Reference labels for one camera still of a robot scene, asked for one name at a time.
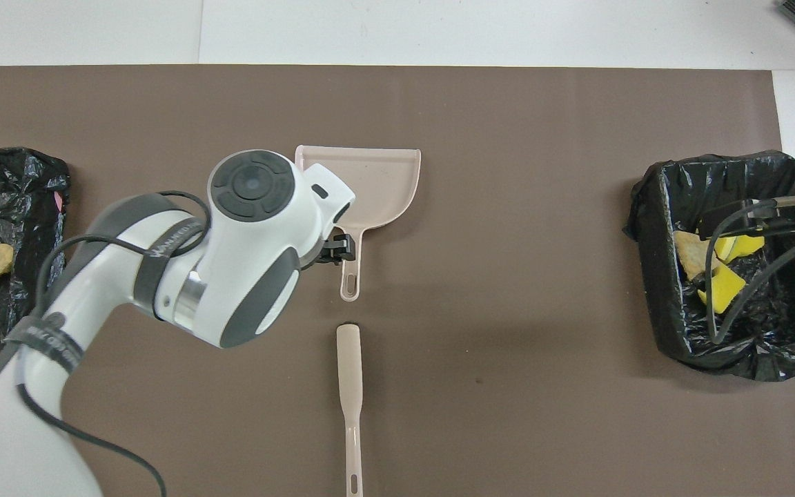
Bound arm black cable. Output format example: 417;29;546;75
0;190;213;497
705;193;795;344

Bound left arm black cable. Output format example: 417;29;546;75
0;190;213;497

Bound black bagged bin pink spot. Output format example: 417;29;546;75
0;147;72;354

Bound brown table mat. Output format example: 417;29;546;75
0;65;795;497

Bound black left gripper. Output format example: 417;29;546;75
301;233;357;271

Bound beige plastic dustpan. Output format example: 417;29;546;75
294;144;422;303

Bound beige brush black bristles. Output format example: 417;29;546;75
335;322;364;497

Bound pale beige foam chunk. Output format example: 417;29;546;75
674;231;716;281

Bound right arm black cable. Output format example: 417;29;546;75
705;193;795;344

